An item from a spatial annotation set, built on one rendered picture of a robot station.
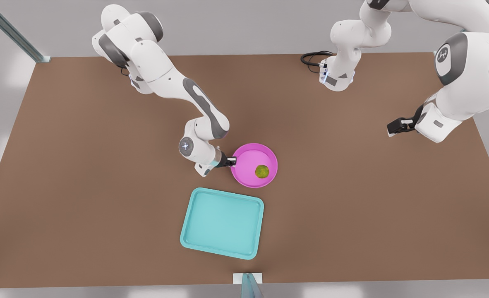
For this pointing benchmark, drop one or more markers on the pink round plate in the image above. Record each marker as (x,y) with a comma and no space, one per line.
(254,165)

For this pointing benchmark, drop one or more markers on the green-yellow orange fruit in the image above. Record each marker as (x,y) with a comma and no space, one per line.
(262,171)

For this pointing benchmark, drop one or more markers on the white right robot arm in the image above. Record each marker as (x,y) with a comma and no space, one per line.
(161,74)

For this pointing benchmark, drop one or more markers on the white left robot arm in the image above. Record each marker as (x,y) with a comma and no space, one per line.
(463,66)

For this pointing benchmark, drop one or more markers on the turquoise rectangular tray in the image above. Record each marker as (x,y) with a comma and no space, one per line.
(222,223)

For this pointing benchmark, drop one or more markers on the silver frame post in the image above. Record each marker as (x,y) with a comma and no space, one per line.
(250,285)
(13,31)

